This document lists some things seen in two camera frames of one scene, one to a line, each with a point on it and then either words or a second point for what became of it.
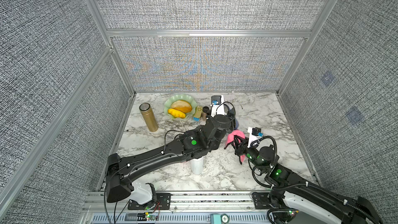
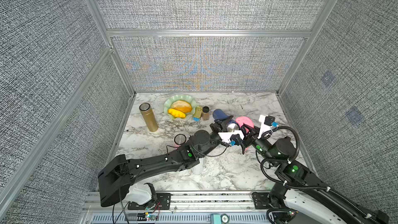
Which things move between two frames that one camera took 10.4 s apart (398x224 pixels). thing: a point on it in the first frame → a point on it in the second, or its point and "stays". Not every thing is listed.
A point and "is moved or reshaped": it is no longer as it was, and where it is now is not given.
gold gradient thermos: (145, 109) stays
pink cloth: (240, 135) is moved or reshaped
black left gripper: (231, 114) → (218, 123)
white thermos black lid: (197, 165) stays
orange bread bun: (182, 106) stays
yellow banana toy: (176, 113) stays
